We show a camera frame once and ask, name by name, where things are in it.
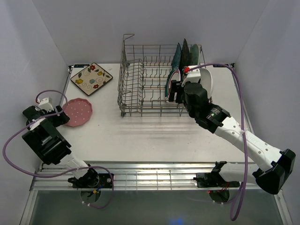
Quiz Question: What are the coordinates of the round plate teal rim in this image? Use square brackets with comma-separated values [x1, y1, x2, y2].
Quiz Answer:
[165, 68, 181, 100]

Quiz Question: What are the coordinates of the pink dotted scalloped plate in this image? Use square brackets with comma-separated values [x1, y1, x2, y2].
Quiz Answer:
[63, 98, 93, 128]

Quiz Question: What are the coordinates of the teal square plate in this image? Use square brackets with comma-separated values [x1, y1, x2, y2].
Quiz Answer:
[171, 43, 181, 69]

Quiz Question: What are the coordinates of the black floral square plate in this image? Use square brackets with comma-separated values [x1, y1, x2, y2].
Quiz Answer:
[179, 39, 190, 71]

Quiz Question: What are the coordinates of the cream floral square plate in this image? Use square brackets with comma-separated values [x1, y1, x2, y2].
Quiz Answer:
[70, 63, 113, 96]

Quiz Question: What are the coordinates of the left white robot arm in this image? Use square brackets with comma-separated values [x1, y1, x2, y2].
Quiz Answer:
[22, 105, 99, 188]

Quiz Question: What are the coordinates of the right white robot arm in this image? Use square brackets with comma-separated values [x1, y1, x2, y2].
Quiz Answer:
[169, 81, 296, 195]

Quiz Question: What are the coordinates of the pale green plate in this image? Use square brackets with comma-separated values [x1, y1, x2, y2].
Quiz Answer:
[189, 44, 200, 66]

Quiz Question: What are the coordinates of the right black table label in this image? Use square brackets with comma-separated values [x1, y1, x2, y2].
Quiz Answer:
[213, 64, 229, 68]

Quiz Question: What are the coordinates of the black table label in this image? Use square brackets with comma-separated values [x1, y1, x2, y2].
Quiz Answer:
[213, 64, 229, 68]
[74, 64, 89, 68]

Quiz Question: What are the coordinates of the left black table label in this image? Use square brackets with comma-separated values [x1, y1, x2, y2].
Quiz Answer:
[74, 64, 89, 68]

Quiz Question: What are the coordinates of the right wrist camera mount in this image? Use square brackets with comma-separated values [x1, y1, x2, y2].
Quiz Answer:
[181, 66, 201, 87]

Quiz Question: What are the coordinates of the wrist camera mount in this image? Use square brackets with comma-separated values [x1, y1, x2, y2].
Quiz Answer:
[181, 66, 201, 87]
[36, 97, 54, 112]

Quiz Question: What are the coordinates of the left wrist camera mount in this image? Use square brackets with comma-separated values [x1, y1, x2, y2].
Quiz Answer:
[36, 97, 54, 112]

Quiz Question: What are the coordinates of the grey wire dish rack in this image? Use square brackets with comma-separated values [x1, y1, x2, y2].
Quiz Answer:
[117, 33, 213, 118]

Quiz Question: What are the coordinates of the aluminium rail frame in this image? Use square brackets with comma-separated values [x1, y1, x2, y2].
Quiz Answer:
[30, 63, 293, 225]

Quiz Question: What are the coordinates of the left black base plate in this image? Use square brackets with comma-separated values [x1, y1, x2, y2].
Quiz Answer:
[67, 173, 113, 189]

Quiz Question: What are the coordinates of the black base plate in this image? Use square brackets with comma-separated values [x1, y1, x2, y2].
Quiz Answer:
[193, 172, 240, 188]
[67, 173, 113, 189]

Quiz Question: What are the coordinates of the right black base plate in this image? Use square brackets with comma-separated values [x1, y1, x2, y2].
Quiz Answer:
[193, 172, 240, 188]

